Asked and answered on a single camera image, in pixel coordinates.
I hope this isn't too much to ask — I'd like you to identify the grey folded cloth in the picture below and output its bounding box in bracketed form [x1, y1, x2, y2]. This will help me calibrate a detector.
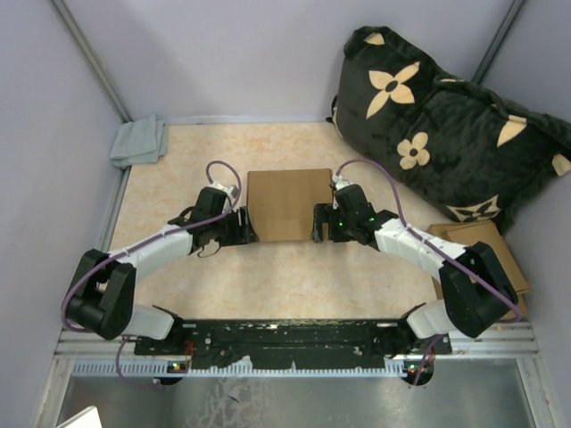
[110, 115, 168, 169]

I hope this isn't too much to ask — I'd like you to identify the large flat folded cardboard box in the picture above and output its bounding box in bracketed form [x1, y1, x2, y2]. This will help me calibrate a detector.
[427, 224, 529, 323]

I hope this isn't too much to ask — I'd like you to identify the aluminium frame rail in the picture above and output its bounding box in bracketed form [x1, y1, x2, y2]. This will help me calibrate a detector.
[33, 322, 564, 427]

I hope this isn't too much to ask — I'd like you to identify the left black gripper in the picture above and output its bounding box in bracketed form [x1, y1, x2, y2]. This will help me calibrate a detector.
[210, 207, 259, 247]

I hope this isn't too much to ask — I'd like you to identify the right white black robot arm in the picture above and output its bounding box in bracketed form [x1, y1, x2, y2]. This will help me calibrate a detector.
[312, 184, 521, 353]

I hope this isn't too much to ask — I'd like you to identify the black plush flower-pattern bag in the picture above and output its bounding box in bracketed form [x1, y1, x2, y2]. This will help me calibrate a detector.
[331, 26, 570, 231]

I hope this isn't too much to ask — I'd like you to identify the white paper corner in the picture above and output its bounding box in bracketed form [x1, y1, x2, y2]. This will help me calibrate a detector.
[57, 406, 103, 428]

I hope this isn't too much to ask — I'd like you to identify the brown cardboard box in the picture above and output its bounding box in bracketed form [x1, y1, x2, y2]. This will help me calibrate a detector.
[246, 169, 333, 243]

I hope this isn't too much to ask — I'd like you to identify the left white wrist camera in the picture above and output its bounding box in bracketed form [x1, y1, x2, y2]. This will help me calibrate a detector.
[209, 181, 240, 202]

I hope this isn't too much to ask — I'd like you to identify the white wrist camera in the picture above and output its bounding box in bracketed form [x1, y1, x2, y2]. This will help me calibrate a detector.
[330, 175, 353, 192]
[209, 181, 240, 202]

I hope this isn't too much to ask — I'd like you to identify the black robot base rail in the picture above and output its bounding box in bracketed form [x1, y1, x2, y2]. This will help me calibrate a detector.
[135, 318, 429, 370]

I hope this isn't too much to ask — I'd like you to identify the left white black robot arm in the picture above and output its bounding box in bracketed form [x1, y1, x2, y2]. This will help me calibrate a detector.
[62, 183, 257, 354]

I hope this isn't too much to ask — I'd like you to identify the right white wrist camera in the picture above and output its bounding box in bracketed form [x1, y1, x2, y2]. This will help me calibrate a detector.
[330, 175, 353, 192]

